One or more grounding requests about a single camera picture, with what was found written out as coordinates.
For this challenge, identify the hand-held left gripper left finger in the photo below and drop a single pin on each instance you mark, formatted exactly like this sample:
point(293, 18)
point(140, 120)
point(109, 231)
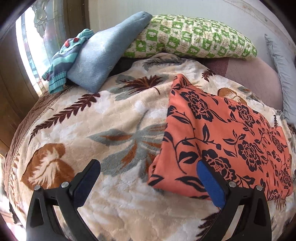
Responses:
point(86, 183)

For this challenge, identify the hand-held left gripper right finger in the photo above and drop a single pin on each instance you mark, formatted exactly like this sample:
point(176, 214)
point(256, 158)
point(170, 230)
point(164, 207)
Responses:
point(211, 183)

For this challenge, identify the orange floral shirt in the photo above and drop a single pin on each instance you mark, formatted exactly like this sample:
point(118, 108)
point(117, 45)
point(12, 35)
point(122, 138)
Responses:
point(226, 139)

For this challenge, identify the leaf print fleece blanket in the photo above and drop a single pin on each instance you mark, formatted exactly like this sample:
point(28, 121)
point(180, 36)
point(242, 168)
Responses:
point(92, 129)

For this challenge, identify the teal striped knit sweater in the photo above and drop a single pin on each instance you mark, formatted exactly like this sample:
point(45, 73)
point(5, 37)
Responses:
point(63, 58)

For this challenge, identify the grey-blue pillow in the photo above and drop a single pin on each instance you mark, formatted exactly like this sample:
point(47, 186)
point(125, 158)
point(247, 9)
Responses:
point(285, 76)

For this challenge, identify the light blue fleece cloth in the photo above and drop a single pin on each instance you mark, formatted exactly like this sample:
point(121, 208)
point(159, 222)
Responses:
point(104, 53)

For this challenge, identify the green checked pillow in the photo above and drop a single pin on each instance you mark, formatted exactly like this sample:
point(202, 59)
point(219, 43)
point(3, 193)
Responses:
point(189, 37)

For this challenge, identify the stained glass window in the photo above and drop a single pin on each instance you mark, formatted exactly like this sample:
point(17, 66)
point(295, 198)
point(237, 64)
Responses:
point(39, 30)

